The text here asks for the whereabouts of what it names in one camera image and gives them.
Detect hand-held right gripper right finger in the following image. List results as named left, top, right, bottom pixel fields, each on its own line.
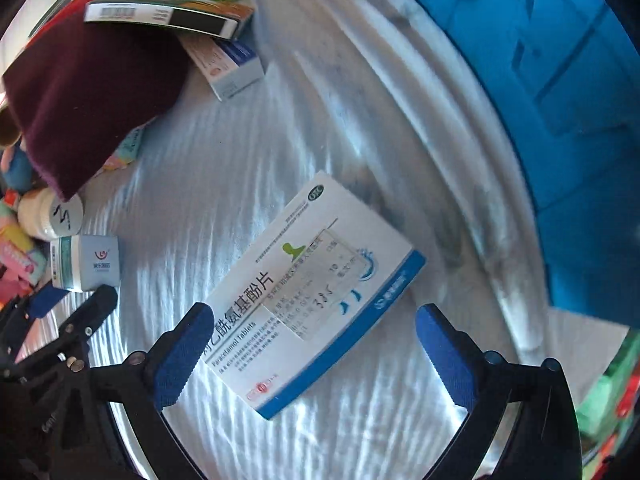
left=416, top=303, right=584, bottom=480

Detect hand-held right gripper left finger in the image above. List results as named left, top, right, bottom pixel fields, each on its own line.
left=90, top=302, right=216, bottom=480

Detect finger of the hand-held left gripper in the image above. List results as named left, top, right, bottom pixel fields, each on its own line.
left=55, top=284, right=119, bottom=368
left=0, top=287, right=71, bottom=363

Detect white blue medicine box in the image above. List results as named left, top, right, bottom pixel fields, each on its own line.
left=202, top=170, right=427, bottom=421

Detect white teal small box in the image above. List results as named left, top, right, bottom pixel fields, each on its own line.
left=49, top=234, right=121, bottom=292

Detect pink packets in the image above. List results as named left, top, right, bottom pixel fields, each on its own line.
left=0, top=220, right=51, bottom=293

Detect white jar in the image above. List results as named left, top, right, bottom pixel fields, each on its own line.
left=17, top=187, right=85, bottom=241

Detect blue plush toy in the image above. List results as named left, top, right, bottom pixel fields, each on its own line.
left=0, top=145, right=36, bottom=192

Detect pastel patterned packet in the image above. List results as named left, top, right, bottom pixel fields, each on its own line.
left=97, top=125, right=146, bottom=176

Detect green red object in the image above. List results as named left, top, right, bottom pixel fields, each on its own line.
left=575, top=330, right=640, bottom=461

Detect maroon cloth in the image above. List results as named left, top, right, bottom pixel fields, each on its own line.
left=2, top=7, right=193, bottom=201

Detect blue plastic crate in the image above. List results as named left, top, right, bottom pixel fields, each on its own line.
left=372, top=0, right=640, bottom=331

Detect small white blue box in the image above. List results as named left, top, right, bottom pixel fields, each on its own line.
left=180, top=35, right=266, bottom=102

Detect green orange medicine box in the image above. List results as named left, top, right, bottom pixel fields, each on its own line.
left=82, top=0, right=256, bottom=41

